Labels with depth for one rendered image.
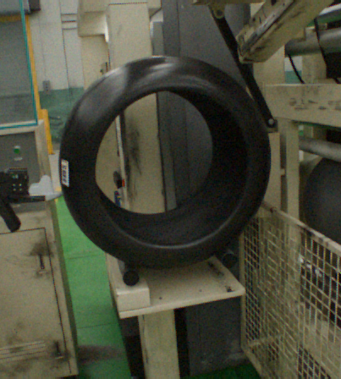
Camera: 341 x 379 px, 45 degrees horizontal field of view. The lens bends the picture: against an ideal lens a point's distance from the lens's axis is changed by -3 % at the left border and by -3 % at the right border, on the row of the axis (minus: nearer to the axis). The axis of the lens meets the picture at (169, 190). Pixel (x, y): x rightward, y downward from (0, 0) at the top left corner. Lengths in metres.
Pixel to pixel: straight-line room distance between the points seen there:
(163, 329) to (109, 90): 0.99
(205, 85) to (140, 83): 0.16
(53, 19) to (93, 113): 9.34
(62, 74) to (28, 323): 8.55
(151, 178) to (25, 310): 0.90
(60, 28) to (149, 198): 8.98
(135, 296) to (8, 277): 0.89
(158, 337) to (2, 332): 0.75
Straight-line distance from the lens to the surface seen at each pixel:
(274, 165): 1.53
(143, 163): 1.45
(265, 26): 1.25
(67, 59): 10.30
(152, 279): 1.36
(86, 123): 1.03
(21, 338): 2.10
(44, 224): 1.87
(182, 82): 1.06
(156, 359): 1.77
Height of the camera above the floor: 1.41
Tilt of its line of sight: 15 degrees down
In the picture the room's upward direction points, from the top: 5 degrees counter-clockwise
